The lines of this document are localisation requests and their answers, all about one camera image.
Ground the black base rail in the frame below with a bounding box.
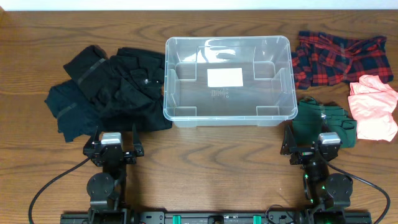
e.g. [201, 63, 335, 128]
[60, 210, 372, 224]

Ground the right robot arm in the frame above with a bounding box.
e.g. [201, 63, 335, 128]
[280, 125, 353, 223]

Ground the large black garment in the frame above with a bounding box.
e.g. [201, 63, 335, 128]
[98, 47, 172, 132]

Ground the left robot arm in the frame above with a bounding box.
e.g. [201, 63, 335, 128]
[83, 124, 144, 224]

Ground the dark green folded garment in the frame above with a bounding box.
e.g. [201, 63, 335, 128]
[292, 97, 357, 148]

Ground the dark teal garment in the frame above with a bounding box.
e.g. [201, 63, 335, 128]
[45, 80, 102, 142]

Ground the red plaid flannel shirt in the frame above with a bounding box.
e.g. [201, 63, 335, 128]
[292, 31, 394, 90]

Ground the black garment with tape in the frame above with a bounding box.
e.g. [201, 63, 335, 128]
[63, 45, 111, 100]

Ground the clear plastic storage bin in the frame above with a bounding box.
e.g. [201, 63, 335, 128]
[163, 35, 298, 128]

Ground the white label in bin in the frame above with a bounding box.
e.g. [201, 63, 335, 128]
[207, 68, 243, 88]

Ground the pink garment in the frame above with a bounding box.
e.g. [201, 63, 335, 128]
[348, 75, 397, 142]

